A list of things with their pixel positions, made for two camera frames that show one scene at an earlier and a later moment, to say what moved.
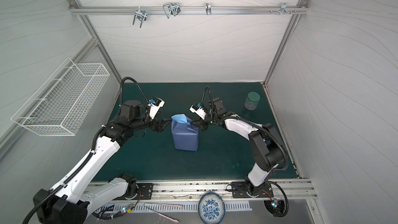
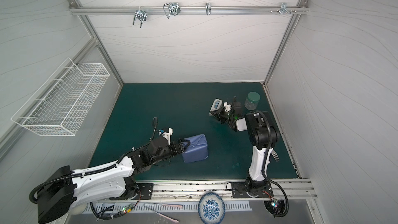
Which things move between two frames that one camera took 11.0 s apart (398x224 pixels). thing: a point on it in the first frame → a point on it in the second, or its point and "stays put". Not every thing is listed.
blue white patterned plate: x=211 y=208 stays put
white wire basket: x=62 y=105 stays put
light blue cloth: x=185 y=135 → x=197 y=150
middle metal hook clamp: x=172 y=9 stays put
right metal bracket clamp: x=284 y=8 stays put
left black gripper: x=161 y=125 → x=180 y=149
